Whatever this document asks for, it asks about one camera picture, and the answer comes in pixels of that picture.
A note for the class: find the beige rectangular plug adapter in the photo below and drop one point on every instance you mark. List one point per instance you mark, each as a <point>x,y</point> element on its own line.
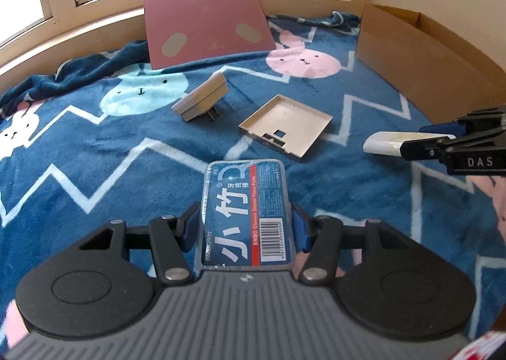
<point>199,101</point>

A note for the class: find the cardboard box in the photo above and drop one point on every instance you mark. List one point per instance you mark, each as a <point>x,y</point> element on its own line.
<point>415,55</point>

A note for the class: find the red and white object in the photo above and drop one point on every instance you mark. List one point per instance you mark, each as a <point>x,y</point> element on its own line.
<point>482,348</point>

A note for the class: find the blue label floss box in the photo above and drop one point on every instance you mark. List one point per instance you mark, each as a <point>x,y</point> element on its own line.
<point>245,205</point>

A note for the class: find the beige square plastic plate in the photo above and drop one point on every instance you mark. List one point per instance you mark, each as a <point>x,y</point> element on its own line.
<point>286,122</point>

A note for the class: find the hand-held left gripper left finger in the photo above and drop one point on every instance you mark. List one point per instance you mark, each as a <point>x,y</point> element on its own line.
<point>192,225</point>

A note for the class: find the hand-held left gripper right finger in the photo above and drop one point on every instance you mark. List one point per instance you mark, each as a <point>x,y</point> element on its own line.
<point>299,227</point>

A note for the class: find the pink bathroom scale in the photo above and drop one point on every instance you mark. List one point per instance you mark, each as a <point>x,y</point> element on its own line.
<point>205,20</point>

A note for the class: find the blue printed blanket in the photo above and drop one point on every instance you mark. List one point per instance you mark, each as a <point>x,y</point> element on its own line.
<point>99,154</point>

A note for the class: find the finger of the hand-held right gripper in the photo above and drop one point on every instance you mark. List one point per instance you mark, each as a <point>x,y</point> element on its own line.
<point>438,128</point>
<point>423,150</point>

